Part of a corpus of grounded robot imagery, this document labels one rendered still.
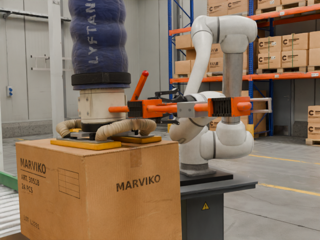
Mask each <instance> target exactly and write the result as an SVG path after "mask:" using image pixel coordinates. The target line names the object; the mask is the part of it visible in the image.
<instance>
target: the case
mask: <svg viewBox="0 0 320 240"><path fill-rule="evenodd" d="M61 138H62V137H61ZM55 139H57V138H52V139H42V140H30V141H20V142H16V143H15V144H16V160H17V176H18V191H19V207H20V230H21V233H22V234H23V235H24V236H26V237H27V238H29V239H30V240H182V232H181V204H180V163H179V142H178V141H169V140H161V141H158V142H152V143H145V144H137V143H126V142H121V147H119V148H113V149H106V150H88V149H81V148H74V147H66V146H60V145H53V144H50V140H55Z"/></svg>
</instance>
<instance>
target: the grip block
mask: <svg viewBox="0 0 320 240"><path fill-rule="evenodd" d="M141 101H142V102H141ZM161 103H162V99H155V100H129V101H128V102H127V107H128V117H129V118H138V117H143V118H154V117H162V115H163V113H156V112H147V110H146V107H147V106H148V105H155V104H161Z"/></svg>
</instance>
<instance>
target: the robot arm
mask: <svg viewBox="0 0 320 240"><path fill-rule="evenodd" d="M257 33H258V30H257V23H256V22H255V21H254V20H252V19H249V18H246V17H243V16H220V17H208V16H205V15H201V16H198V17H197V18H196V19H195V20H194V22H193V24H192V27H191V39H192V43H193V45H194V48H195V50H196V59H195V63H194V66H193V69H192V72H191V75H190V78H189V81H188V84H187V87H186V89H185V92H184V95H183V96H181V95H179V93H178V91H179V88H174V89H171V90H167V91H157V92H155V97H148V100H155V99H162V102H165V103H169V102H172V103H178V102H189V101H208V98H225V97H241V89H242V73H243V53H244V52H245V51H246V49H247V46H248V44H249V43H252V42H253V41H254V40H255V39H256V37H257ZM214 43H219V44H220V48H221V50H222V52H223V78H222V93H219V92H215V91H205V92H201V93H198V90H199V87H200V84H201V82H202V79H203V77H204V74H205V71H206V69H207V66H208V63H209V59H210V52H211V46H212V44H214ZM167 94H173V95H175V96H174V98H173V99H171V100H170V99H166V98H162V97H160V96H161V95H167ZM169 115H173V116H174V119H173V120H161V118H164V117H167V116H169ZM216 118H217V117H199V118H178V117H177V112H176V113H172V114H170V113H166V114H163V115H162V117H154V118H148V119H149V120H154V119H155V120H156V121H155V123H156V124H172V125H171V127H170V130H169V136H170V138H171V140H172V141H178V142H179V144H180V174H183V175H186V176H188V177H194V176H199V175H206V174H215V173H216V170H213V169H210V168H209V165H208V160H211V159H220V160H231V159H239V158H243V157H245V156H248V155H249V154H250V153H252V151H253V147H254V139H253V136H252V134H251V133H250V132H249V131H246V129H245V125H244V124H243V122H242V121H241V120H240V116H239V117H221V121H220V122H219V123H218V124H217V127H216V131H210V130H208V127H207V126H206V125H207V124H208V123H209V122H211V121H212V120H214V119H216Z"/></svg>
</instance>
